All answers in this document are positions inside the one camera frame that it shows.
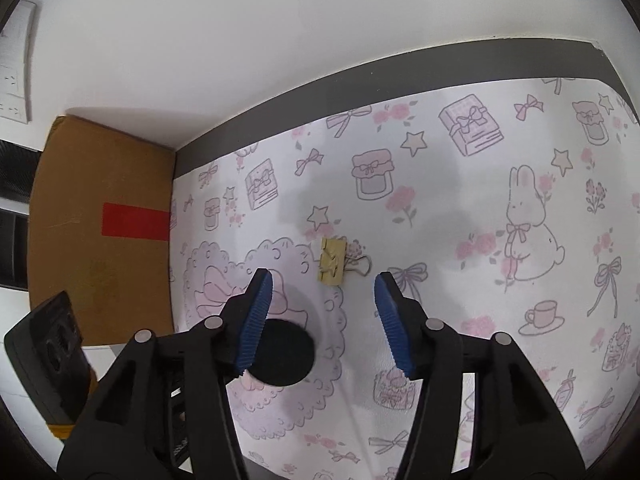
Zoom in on plain black round puff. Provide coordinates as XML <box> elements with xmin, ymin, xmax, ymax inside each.
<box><xmin>248</xmin><ymin>318</ymin><xmax>316</xmax><ymax>387</ymax></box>

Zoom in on gold binder clip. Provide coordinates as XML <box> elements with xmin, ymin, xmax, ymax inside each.
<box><xmin>318</xmin><ymin>237</ymin><xmax>372</xmax><ymax>286</ymax></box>

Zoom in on brown cardboard box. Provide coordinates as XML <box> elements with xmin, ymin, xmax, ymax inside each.
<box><xmin>27</xmin><ymin>115</ymin><xmax>175</xmax><ymax>346</ymax></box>

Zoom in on pink patterned table mat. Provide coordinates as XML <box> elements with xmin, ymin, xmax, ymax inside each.
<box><xmin>169</xmin><ymin>79</ymin><xmax>639</xmax><ymax>479</ymax></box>

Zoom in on black window blinds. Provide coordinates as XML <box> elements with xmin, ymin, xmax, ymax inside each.
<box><xmin>1</xmin><ymin>140</ymin><xmax>41</xmax><ymax>290</ymax></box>

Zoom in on white wall socket panel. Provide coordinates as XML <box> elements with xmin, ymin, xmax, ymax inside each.
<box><xmin>0</xmin><ymin>0</ymin><xmax>37</xmax><ymax>124</ymax></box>

